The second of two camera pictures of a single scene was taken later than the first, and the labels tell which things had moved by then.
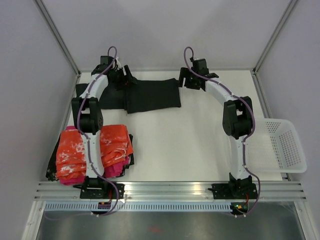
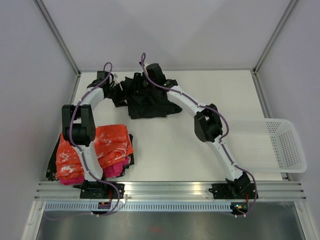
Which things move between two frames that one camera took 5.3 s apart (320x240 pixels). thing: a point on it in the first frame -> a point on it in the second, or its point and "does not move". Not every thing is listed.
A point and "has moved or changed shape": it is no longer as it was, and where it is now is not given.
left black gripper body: (118, 79) -> (115, 92)
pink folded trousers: (110, 171) does not move
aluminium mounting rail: (171, 191) does not move
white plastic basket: (275, 147) does not move
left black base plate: (101, 191) does not move
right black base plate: (234, 191) does not move
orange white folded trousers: (71, 164) does not move
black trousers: (139, 95) has moved or changed shape
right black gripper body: (190, 81) -> (144, 84)
